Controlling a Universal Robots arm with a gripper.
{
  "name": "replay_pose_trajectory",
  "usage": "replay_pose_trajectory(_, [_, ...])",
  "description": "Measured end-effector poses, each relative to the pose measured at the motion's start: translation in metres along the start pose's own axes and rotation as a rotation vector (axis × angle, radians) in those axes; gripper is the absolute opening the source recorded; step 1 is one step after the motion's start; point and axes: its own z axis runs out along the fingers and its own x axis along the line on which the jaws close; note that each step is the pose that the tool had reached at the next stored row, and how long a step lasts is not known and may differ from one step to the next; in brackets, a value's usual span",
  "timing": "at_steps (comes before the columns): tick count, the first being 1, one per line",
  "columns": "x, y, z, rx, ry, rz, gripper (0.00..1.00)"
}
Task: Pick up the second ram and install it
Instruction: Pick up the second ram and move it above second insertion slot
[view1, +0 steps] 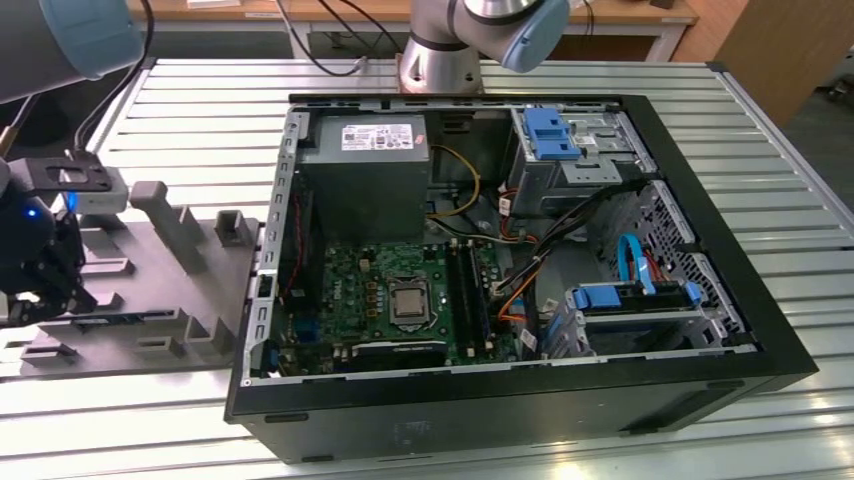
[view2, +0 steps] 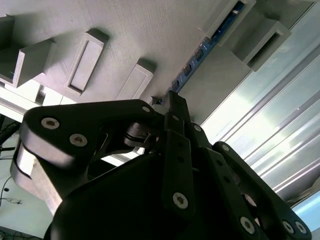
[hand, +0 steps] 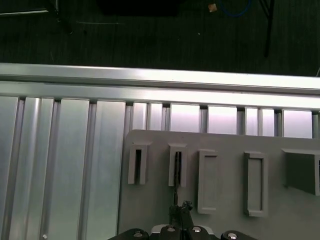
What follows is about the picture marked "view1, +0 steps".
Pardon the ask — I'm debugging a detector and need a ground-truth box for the blue RAM stick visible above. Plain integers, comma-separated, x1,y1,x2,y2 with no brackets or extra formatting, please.
70,310,180,329

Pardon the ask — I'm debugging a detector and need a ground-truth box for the grey parts rack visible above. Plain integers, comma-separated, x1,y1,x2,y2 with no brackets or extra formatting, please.
19,180,267,377

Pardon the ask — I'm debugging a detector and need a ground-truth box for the grey power supply unit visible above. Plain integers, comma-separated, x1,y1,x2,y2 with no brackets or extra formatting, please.
296,113,434,241

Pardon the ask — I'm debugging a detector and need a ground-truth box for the green motherboard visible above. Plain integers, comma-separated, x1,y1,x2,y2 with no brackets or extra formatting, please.
279,238,535,376

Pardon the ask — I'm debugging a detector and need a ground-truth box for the CPU socket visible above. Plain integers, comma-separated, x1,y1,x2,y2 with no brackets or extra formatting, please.
383,273,437,335

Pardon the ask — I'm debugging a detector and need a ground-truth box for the silver CPU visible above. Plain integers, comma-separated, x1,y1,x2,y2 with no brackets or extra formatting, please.
390,288,429,321

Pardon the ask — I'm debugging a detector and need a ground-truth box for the black graphics card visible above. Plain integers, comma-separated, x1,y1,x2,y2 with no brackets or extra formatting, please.
346,339,450,372

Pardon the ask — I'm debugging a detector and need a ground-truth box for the black open PC case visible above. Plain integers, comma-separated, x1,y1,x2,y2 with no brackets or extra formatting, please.
223,92,821,464

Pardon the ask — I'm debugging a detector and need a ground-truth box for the blue plastic drive carrier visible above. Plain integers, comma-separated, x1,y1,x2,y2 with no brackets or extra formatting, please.
523,107,575,161

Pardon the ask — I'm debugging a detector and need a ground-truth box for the metal optical drive cage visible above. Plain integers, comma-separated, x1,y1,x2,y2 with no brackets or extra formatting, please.
510,107,659,216

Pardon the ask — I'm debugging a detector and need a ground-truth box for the hard disk in blue carrier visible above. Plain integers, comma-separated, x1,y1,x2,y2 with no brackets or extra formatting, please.
573,282,702,315

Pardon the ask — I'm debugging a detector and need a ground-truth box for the metal disk bay cage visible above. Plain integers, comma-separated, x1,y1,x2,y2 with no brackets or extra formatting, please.
543,299,759,360

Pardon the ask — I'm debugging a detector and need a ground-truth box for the wooden cabinet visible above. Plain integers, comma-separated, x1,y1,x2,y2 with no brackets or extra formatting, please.
673,0,854,129

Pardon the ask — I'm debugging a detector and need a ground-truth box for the black chair wheel base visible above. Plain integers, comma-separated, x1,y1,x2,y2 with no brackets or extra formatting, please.
826,74,854,104

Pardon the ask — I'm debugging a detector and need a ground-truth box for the silver camera with black bracket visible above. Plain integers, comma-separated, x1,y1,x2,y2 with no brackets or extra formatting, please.
30,157,130,217

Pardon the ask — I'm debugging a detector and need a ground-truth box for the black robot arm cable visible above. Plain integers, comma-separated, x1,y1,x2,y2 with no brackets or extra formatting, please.
71,0,156,160

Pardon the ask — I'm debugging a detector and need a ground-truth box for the wooden desk white frame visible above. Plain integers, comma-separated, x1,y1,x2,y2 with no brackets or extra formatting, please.
126,0,699,62

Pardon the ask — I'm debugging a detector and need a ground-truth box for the yellow wire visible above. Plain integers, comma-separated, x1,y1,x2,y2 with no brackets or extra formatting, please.
426,144,482,219

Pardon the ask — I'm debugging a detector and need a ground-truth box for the orange wire bundle white connector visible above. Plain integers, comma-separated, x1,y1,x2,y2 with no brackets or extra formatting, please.
497,279,539,326

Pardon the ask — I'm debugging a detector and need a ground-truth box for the black cable bundle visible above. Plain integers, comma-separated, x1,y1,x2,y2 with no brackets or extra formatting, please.
493,180,650,296

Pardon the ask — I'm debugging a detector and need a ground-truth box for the blue data cable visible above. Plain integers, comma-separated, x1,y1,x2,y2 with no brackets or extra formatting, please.
617,233,659,294

